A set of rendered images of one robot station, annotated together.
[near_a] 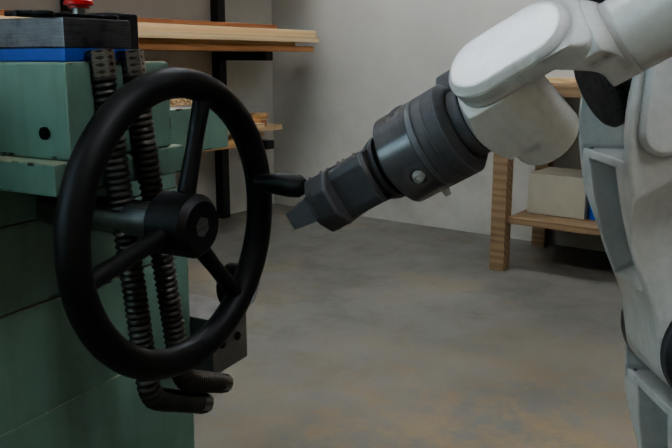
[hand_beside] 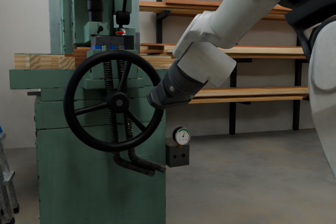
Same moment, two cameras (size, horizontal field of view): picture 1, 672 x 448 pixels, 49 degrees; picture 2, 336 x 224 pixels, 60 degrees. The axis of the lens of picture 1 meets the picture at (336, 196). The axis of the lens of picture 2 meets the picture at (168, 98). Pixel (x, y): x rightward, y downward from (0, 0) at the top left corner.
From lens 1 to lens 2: 0.50 m
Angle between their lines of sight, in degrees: 39
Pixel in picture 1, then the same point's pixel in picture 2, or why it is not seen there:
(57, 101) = not seen: hidden behind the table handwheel
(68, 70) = (93, 51)
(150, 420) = (143, 176)
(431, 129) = (171, 69)
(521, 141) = (201, 75)
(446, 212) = not seen: outside the picture
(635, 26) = (215, 20)
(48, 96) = not seen: hidden behind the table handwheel
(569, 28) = (194, 24)
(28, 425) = (92, 162)
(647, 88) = (315, 55)
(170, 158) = (136, 82)
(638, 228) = (320, 130)
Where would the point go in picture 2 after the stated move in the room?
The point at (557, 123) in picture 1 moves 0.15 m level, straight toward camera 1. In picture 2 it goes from (214, 67) to (148, 67)
